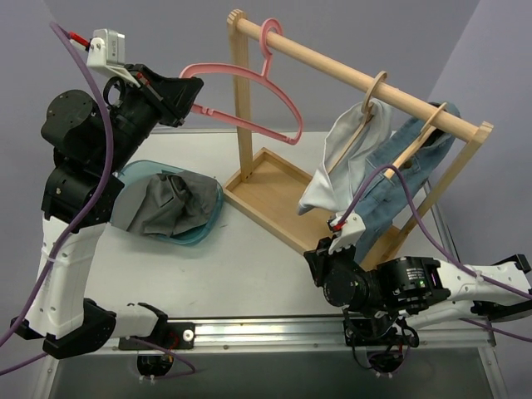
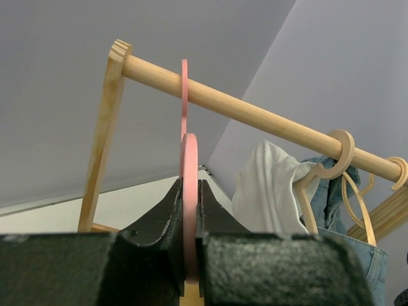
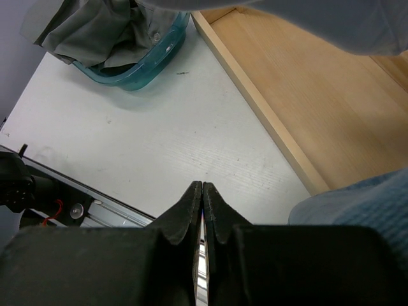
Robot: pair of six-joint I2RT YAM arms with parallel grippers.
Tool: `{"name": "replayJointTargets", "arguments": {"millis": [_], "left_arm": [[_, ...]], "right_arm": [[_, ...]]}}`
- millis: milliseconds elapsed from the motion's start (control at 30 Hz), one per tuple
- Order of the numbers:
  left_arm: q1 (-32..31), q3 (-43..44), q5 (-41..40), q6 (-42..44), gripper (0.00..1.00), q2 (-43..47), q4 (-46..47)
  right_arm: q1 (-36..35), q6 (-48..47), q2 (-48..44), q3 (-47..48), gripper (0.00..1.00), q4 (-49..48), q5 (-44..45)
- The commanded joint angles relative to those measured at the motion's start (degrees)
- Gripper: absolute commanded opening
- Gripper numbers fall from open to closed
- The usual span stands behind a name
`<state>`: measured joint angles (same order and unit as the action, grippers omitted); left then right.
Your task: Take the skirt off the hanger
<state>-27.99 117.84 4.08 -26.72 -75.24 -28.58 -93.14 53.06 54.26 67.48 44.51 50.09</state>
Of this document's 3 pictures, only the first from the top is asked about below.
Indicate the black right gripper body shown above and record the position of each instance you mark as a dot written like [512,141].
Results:
[314,261]

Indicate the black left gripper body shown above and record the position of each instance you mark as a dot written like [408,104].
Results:
[162,102]

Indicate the white garment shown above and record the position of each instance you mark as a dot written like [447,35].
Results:
[334,192]

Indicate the grey pleated skirt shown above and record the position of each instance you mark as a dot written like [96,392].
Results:
[166,204]

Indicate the pink plastic hanger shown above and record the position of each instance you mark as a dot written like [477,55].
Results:
[261,78]

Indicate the beige hanger of white garment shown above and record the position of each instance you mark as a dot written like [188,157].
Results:
[366,109]

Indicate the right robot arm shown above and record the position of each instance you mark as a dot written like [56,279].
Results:
[424,290]

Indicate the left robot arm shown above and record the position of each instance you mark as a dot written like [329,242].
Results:
[92,141]

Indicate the beige hanger of denim skirt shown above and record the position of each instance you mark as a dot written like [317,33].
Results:
[422,137]

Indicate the teal plastic basin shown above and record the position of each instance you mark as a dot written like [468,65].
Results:
[142,168]

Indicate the wooden clothes rack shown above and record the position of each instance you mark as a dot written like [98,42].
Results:
[266,186]

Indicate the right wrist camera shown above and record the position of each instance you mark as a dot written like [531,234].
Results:
[345,234]

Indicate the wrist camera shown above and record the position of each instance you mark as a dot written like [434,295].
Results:
[345,234]
[107,52]

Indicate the aluminium mounting rail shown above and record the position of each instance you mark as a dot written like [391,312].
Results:
[293,333]

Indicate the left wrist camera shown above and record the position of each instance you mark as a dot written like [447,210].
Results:
[107,52]

